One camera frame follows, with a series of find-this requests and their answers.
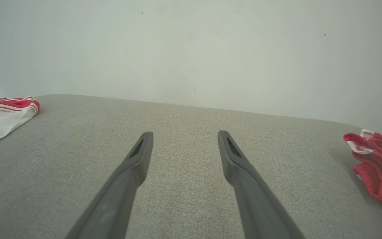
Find red jersey with white sleeves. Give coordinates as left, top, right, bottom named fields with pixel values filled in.
left=0, top=96, right=41, bottom=144

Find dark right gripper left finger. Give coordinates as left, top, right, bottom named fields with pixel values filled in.
left=66, top=131, right=154, bottom=239

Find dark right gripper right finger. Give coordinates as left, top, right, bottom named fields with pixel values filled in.
left=218, top=130, right=306, bottom=239

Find red shorts with white band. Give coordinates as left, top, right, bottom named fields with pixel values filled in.
left=343, top=129, right=382, bottom=228

